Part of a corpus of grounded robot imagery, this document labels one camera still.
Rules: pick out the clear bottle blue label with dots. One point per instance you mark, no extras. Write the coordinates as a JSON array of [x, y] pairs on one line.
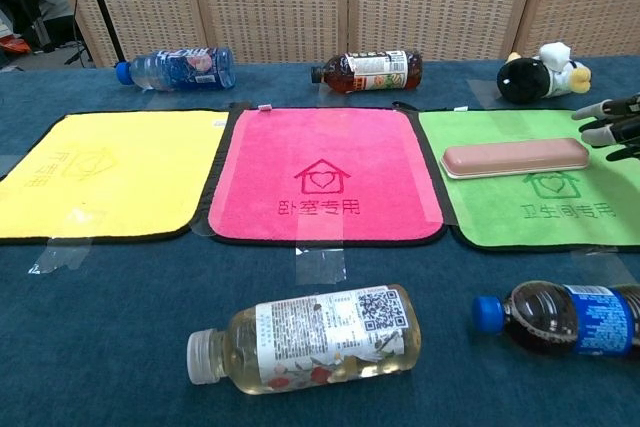
[[185, 69]]

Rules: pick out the pink microfibre cloth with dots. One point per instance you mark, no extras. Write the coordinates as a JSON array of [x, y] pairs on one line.
[[325, 137]]

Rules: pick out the brown tea bottle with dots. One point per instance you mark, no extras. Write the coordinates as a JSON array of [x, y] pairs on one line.
[[370, 72]]

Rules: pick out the woven folding screen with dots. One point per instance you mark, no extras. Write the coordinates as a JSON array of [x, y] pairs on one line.
[[275, 2]]

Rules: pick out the black white plush toy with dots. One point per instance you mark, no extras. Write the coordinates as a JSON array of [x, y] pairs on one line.
[[525, 79]]

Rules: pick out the dark blue table cover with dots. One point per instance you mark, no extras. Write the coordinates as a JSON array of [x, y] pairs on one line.
[[125, 322]]

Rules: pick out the clear tape strip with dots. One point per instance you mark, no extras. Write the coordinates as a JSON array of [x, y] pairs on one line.
[[482, 87], [60, 257], [600, 264], [320, 267]]

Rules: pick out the pale yellow drink bottle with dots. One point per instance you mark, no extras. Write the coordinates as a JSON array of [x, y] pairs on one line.
[[320, 337]]

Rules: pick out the yellow microfibre cloth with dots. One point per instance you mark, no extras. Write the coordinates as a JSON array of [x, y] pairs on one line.
[[125, 187]]

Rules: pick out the cola bottle blue label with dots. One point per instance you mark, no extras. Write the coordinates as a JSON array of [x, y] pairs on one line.
[[560, 319]]

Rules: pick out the pink rectangular bar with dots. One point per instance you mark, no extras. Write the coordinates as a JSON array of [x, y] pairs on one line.
[[515, 157]]

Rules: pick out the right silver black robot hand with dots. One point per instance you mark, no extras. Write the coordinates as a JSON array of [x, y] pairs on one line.
[[625, 122]]

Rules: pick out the green microfibre cloth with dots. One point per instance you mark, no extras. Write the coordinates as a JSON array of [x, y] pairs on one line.
[[500, 217]]

